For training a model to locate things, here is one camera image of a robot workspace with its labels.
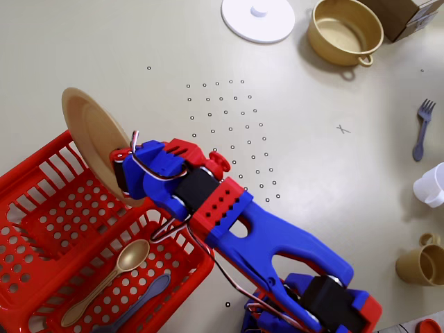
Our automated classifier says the blue gripper body black servo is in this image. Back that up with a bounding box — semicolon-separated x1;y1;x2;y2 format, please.
111;139;164;201

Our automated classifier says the tan plastic plate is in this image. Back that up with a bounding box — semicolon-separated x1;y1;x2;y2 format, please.
61;87;148;208

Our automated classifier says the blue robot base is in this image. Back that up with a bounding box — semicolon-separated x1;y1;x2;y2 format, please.
242;298;289;333

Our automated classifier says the gold plastic spoon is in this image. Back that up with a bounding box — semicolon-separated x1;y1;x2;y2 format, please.
60;239;151;327

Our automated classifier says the red plastic dish rack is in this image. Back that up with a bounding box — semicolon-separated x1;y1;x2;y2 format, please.
0;130;215;333

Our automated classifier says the blue-grey plastic spoon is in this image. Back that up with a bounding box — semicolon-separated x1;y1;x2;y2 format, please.
92;273;172;333

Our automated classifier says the white round lid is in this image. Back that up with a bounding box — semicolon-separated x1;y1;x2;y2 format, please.
221;0;296;44

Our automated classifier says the tan plastic pot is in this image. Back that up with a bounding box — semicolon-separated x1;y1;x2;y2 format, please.
306;0;385;67

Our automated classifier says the tan plastic mug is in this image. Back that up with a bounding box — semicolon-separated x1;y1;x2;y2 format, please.
395;231;444;287

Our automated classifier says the blue-grey plastic fork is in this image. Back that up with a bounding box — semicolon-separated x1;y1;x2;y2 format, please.
412;99;437;162

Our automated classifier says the white plastic cup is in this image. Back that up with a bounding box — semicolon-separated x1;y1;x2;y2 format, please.
412;162;444;208

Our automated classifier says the brown cardboard box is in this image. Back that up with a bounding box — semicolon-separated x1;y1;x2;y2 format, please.
360;0;441;43

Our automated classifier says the red round cap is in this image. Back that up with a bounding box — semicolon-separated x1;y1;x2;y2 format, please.
415;318;443;333

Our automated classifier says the red white gripper cable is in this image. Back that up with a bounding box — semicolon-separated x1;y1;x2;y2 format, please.
129;130;189;182

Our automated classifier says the red white arm cable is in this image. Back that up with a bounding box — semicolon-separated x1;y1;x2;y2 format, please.
150;214;268;313

